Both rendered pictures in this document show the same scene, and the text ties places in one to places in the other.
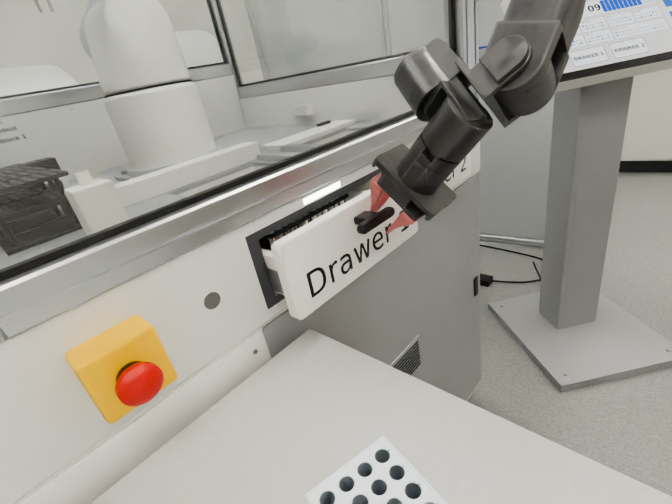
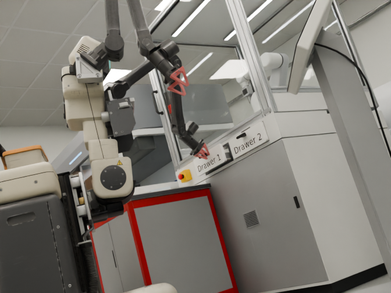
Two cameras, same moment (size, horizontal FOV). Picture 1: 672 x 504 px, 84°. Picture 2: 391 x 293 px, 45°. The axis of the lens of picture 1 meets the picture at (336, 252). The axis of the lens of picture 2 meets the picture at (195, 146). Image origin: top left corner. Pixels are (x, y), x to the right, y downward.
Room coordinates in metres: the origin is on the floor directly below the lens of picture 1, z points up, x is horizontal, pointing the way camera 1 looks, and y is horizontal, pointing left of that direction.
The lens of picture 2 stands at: (0.71, -2.76, 0.30)
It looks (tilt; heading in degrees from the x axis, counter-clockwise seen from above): 14 degrees up; 96
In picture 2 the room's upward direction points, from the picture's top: 16 degrees counter-clockwise
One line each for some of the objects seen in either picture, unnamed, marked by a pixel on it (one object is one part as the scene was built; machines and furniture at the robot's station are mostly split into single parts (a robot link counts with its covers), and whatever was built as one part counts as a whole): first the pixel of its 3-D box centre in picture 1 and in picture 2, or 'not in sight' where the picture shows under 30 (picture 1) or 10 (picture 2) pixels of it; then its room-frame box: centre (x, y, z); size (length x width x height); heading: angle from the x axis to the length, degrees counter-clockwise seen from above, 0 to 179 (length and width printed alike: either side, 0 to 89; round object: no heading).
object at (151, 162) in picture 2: not in sight; (134, 189); (-0.37, 1.49, 1.13); 1.78 x 1.14 x 0.45; 133
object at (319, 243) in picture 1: (358, 236); (209, 160); (0.50, -0.04, 0.87); 0.29 x 0.02 x 0.11; 133
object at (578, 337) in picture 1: (588, 212); (355, 164); (1.12, -0.86, 0.51); 0.50 x 0.45 x 1.02; 2
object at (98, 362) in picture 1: (125, 367); (185, 176); (0.30, 0.23, 0.88); 0.07 x 0.05 x 0.07; 133
